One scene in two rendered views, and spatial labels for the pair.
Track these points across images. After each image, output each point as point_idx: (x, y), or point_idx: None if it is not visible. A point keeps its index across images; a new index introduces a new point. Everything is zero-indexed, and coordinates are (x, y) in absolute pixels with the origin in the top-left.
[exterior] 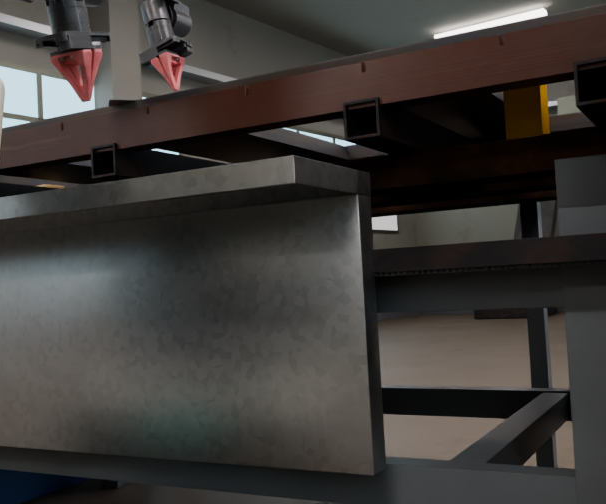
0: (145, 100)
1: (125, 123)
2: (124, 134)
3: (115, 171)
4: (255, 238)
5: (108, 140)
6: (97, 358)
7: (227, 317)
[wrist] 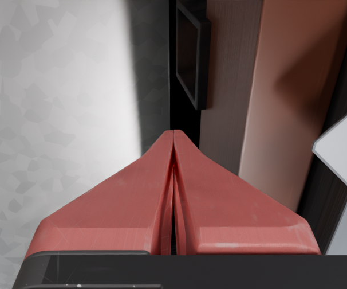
0: (335, 214)
1: (220, 164)
2: (211, 143)
3: (177, 77)
4: None
5: (212, 88)
6: None
7: None
